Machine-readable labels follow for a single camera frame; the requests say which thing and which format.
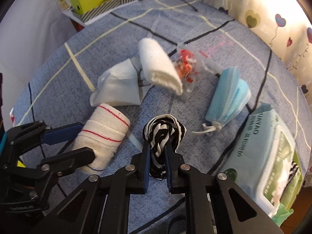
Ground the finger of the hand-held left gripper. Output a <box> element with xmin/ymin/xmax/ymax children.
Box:
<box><xmin>36</xmin><ymin>147</ymin><xmax>96</xmax><ymax>179</ymax></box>
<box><xmin>7</xmin><ymin>121</ymin><xmax>84</xmax><ymax>152</ymax></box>

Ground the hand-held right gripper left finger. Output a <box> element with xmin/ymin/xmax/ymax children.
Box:
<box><xmin>29</xmin><ymin>140</ymin><xmax>152</xmax><ymax>234</ymax></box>

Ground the white towel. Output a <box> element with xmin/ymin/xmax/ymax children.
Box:
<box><xmin>138</xmin><ymin>38</ymin><xmax>184</xmax><ymax>95</ymax></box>

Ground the blue face mask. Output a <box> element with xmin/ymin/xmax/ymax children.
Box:
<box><xmin>191</xmin><ymin>67</ymin><xmax>251</xmax><ymax>137</ymax></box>

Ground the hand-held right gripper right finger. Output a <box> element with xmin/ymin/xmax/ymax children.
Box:
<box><xmin>164</xmin><ymin>143</ymin><xmax>284</xmax><ymax>234</ymax></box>

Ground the red white candy bag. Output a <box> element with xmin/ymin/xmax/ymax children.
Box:
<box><xmin>174</xmin><ymin>43</ymin><xmax>220</xmax><ymax>98</ymax></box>

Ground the white side table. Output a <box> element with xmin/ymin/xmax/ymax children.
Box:
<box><xmin>63</xmin><ymin>10</ymin><xmax>86</xmax><ymax>26</ymax></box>

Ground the heart print curtain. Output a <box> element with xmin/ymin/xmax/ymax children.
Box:
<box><xmin>212</xmin><ymin>0</ymin><xmax>312</xmax><ymax>98</ymax></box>

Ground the striped cardboard box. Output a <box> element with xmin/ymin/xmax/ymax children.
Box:
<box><xmin>80</xmin><ymin>0</ymin><xmax>161</xmax><ymax>22</ymax></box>

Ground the cluster of small bottles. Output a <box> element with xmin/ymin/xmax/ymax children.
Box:
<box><xmin>57</xmin><ymin>0</ymin><xmax>74</xmax><ymax>11</ymax></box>

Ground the white red striped sock roll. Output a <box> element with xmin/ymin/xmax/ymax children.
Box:
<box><xmin>73</xmin><ymin>103</ymin><xmax>131</xmax><ymax>175</ymax></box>

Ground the wet wipes pack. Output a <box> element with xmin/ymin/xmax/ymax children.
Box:
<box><xmin>221</xmin><ymin>102</ymin><xmax>303</xmax><ymax>211</ymax></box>

